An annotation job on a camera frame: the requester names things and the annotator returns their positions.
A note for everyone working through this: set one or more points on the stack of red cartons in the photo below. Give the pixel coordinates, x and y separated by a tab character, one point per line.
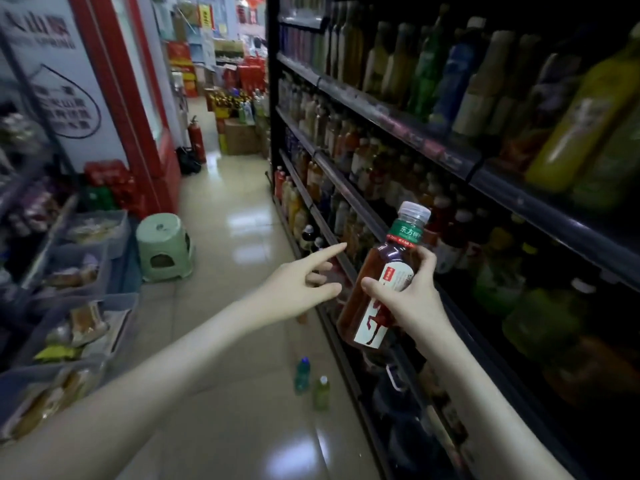
250	74

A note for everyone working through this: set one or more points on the green pictured price label strip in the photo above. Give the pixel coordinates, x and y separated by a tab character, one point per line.
400	127

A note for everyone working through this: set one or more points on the brown cardboard box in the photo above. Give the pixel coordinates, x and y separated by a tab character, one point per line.
240	139

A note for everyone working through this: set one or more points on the brown tea bottle horse label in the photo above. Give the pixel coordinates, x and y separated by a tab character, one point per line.
370	304

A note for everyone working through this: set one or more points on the person's right forearm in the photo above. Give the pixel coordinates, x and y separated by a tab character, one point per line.
490	409

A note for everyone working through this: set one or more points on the black bag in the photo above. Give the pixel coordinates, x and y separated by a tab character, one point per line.
187	162

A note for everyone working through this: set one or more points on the row of tea juice bottles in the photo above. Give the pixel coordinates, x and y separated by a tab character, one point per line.
360	154

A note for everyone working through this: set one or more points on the pile of red packets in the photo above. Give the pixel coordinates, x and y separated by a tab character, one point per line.
107	174

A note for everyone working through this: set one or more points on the person's left hand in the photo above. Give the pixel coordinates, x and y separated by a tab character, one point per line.
295	289

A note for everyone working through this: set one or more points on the person's left forearm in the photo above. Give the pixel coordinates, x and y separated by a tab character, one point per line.
125	409

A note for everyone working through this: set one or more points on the red framed display cabinet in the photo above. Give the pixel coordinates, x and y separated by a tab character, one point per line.
150	144

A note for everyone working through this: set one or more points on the green object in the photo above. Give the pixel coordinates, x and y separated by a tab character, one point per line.
162	234

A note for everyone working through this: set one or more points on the row of red yellow bottles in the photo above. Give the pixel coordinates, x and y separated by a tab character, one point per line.
287	199

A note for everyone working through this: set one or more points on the stack of clear plastic bins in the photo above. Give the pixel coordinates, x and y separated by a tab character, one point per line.
90	254

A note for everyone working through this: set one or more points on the person's right hand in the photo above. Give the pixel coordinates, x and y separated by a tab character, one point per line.
420	304

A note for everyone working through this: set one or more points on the red fire extinguisher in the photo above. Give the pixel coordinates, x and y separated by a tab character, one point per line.
196	142

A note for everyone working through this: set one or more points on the blue-capped green bottle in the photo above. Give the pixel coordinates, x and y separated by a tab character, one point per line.
302	377

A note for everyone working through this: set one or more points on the green drink bottle white cap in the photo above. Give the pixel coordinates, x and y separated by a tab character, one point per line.
321	394

